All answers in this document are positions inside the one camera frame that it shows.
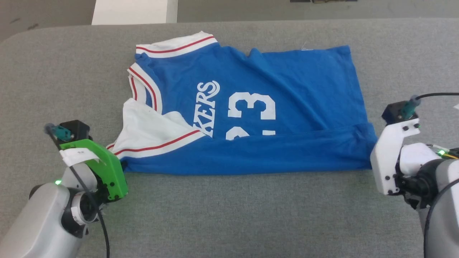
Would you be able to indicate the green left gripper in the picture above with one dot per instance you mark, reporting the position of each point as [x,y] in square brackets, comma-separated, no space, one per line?
[114,175]

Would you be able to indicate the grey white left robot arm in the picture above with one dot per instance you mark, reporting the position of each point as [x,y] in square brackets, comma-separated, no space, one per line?
[36,218]

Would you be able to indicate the blue white basketball jersey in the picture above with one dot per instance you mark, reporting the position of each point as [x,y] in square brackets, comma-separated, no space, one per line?
[269,107]

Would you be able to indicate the grey upholstered surface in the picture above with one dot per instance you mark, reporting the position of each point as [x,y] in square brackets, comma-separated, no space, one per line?
[229,215]

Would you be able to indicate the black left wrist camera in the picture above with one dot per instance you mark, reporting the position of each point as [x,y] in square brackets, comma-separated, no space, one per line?
[77,129]

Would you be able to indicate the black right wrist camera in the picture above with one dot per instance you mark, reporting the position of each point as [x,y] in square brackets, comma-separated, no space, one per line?
[392,111]

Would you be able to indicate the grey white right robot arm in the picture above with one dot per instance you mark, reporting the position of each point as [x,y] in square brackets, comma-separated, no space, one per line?
[441,200]

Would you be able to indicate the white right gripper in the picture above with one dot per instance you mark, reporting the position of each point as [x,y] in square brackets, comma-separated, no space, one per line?
[385,161]

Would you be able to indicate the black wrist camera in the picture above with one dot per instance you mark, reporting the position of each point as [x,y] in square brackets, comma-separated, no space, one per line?
[392,111]
[77,129]

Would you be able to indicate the white box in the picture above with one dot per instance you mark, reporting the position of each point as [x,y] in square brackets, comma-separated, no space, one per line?
[131,10]

